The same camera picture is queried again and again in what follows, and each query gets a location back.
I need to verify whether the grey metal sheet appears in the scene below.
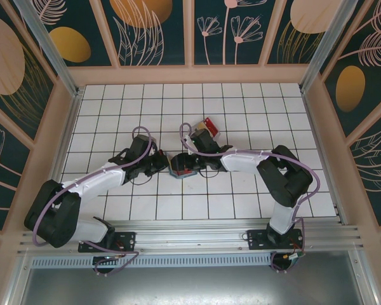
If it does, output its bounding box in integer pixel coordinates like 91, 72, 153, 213
18, 250, 374, 305

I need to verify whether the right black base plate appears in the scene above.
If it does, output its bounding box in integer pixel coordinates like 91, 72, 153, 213
247, 228, 306, 252

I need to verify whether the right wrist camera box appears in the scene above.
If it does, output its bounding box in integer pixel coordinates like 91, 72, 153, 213
190, 129, 215, 154

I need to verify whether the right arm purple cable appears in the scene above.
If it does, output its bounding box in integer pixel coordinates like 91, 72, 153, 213
179, 123, 322, 275

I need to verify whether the grey slotted cable duct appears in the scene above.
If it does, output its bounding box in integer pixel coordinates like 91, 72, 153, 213
30, 252, 272, 269

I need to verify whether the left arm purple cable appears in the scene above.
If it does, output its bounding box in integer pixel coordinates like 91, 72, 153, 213
31, 126, 157, 277

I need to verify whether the clear acrylic card box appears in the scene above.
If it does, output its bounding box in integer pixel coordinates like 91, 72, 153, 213
190, 117, 222, 142

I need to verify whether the aluminium frame post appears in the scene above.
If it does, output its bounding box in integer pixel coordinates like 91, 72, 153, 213
12, 0, 83, 98
299, 0, 358, 93

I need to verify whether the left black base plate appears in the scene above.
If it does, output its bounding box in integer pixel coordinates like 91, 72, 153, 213
78, 231, 138, 254

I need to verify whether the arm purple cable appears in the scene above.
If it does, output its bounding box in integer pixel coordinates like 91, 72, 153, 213
31, 126, 157, 277
179, 123, 322, 275

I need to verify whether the teal leather card holder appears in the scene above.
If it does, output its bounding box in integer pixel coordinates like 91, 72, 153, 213
167, 151, 200, 180

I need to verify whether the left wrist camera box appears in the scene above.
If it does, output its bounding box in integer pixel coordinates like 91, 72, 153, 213
130, 133, 154, 158

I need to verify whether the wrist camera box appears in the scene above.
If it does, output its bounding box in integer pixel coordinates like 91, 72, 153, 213
130, 133, 154, 158
190, 129, 215, 154

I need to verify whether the aluminium table edge rail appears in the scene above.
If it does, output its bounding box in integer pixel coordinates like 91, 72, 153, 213
34, 90, 83, 231
300, 88, 350, 226

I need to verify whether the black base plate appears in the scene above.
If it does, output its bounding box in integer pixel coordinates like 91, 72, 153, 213
247, 228, 306, 252
78, 231, 138, 254

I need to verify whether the aluminium mounting rail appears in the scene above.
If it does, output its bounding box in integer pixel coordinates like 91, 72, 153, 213
17, 219, 368, 255

